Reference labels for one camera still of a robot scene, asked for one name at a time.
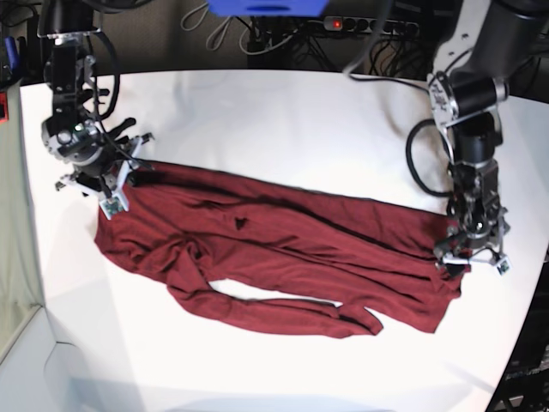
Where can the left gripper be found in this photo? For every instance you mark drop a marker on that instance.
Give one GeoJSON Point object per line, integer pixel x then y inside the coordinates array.
{"type": "Point", "coordinates": [457, 253]}

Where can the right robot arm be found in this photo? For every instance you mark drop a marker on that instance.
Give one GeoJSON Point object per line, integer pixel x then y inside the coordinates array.
{"type": "Point", "coordinates": [75, 130]}

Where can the blue box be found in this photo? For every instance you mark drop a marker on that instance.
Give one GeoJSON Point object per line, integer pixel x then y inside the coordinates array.
{"type": "Point", "coordinates": [299, 8]}

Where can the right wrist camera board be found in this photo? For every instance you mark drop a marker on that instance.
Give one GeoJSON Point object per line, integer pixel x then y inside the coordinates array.
{"type": "Point", "coordinates": [113, 206]}

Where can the black power strip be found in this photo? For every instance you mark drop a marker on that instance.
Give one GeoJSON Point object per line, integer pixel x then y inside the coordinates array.
{"type": "Point", "coordinates": [361, 25]}

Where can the dark red t-shirt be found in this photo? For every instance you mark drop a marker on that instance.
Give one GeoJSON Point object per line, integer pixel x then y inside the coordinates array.
{"type": "Point", "coordinates": [279, 260]}

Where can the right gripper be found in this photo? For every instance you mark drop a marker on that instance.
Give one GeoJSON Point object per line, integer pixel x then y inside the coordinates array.
{"type": "Point", "coordinates": [106, 174]}

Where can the red and black device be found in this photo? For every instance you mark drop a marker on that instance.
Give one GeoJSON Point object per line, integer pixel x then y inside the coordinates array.
{"type": "Point", "coordinates": [4, 108]}

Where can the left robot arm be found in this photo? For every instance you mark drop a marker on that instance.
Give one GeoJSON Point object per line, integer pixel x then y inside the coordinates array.
{"type": "Point", "coordinates": [478, 46]}

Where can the grey fabric side panel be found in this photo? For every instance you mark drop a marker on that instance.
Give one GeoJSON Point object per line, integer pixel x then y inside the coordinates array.
{"type": "Point", "coordinates": [21, 288]}

